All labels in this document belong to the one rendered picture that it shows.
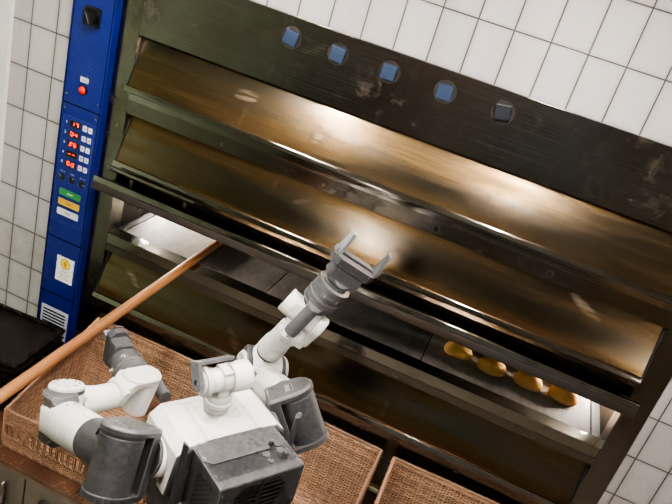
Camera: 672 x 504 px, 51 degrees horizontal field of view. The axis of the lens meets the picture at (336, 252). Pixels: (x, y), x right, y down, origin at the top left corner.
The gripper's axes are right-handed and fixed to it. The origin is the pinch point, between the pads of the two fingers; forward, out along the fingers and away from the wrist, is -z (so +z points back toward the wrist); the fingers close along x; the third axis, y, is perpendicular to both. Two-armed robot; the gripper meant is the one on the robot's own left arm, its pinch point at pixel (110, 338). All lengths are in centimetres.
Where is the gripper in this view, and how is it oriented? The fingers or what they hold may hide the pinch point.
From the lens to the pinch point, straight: 207.3
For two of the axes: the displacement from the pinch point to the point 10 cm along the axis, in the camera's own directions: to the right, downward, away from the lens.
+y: 7.8, -0.6, 6.3
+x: -2.7, 8.7, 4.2
